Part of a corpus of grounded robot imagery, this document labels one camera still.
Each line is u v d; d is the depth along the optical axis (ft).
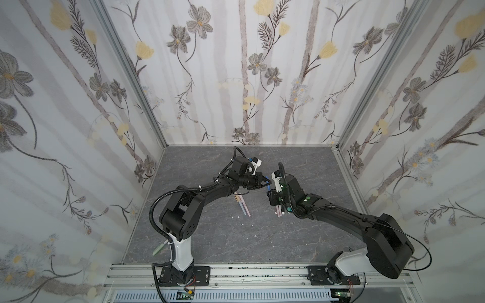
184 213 1.62
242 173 2.46
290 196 2.13
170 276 2.45
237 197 3.15
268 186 2.81
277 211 3.03
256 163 2.77
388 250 1.40
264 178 2.77
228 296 2.30
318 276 2.41
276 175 2.56
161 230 1.65
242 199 3.13
